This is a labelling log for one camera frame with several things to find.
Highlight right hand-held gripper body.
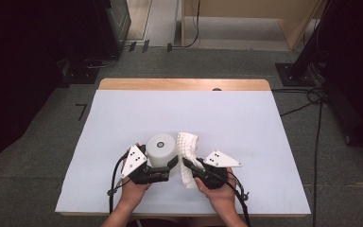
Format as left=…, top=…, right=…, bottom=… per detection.
left=191, top=149, right=243, bottom=190

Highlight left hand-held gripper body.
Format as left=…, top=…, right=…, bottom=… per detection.
left=120, top=145, right=171, bottom=185

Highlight white plastic cup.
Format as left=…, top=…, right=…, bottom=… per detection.
left=146, top=132, right=182, bottom=178

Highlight white waffle cloth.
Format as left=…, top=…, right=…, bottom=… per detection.
left=176, top=131, right=206, bottom=189

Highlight person's left hand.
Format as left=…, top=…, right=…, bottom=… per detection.
left=118, top=154, right=152, bottom=206

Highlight person's right hand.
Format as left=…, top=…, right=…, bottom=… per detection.
left=194, top=166, right=236, bottom=206

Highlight white table cover sheet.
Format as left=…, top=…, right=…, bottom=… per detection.
left=55, top=89, right=312, bottom=216

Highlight person's lap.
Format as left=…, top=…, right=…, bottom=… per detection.
left=131, top=217, right=199, bottom=227

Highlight wooden table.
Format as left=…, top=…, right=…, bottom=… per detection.
left=55, top=78, right=312, bottom=218

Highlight black stand base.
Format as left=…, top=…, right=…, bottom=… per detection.
left=60, top=58, right=101, bottom=85

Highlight black metal stand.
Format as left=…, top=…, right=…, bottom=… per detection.
left=275, top=0, right=334, bottom=88

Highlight dark cabinet with glass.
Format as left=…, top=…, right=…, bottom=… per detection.
left=93, top=0, right=132, bottom=60

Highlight dark curtain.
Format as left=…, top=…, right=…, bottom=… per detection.
left=0, top=0, right=108, bottom=183
left=315, top=0, right=363, bottom=157

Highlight beige wooden partition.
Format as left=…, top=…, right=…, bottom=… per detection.
left=181, top=0, right=324, bottom=51

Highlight left hand-held gripper black cable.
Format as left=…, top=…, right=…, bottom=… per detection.
left=107, top=150, right=130, bottom=216

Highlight hand-held gripper black cable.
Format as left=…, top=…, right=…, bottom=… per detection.
left=107, top=150, right=130, bottom=216
left=226, top=171, right=251, bottom=227

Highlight right hand-held gripper black cable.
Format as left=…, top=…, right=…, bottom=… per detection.
left=226, top=171, right=251, bottom=227

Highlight grey floor cable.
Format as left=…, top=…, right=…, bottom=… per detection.
left=84, top=54, right=121, bottom=70

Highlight black floor cables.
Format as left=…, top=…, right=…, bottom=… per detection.
left=270, top=86, right=329, bottom=227

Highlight hanging black cable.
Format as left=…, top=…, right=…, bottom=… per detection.
left=169, top=0, right=201, bottom=49

